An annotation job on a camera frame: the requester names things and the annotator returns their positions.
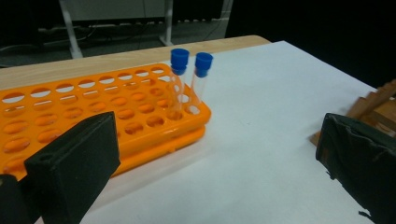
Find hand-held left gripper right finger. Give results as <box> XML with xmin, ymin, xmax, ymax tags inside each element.
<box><xmin>316</xmin><ymin>112</ymin><xmax>396</xmax><ymax>224</ymax></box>

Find grey metal stand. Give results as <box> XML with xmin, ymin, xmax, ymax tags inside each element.
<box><xmin>59</xmin><ymin>0</ymin><xmax>234</xmax><ymax>60</ymax></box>

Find white board mat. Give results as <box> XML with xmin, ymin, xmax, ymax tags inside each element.
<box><xmin>34</xmin><ymin>40</ymin><xmax>396</xmax><ymax>224</ymax></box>

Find blue capped test tube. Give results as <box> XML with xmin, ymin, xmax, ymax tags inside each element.
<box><xmin>167</xmin><ymin>48</ymin><xmax>191</xmax><ymax>120</ymax></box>
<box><xmin>188</xmin><ymin>51</ymin><xmax>215</xmax><ymax>115</ymax></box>

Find wooden test tube rack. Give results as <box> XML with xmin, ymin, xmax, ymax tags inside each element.
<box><xmin>309</xmin><ymin>78</ymin><xmax>396</xmax><ymax>147</ymax></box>

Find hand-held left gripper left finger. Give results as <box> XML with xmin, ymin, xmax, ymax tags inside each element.
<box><xmin>23</xmin><ymin>111</ymin><xmax>121</xmax><ymax>224</ymax></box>

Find orange plastic test tube rack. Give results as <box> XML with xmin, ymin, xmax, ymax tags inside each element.
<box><xmin>0</xmin><ymin>63</ymin><xmax>213</xmax><ymax>182</ymax></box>

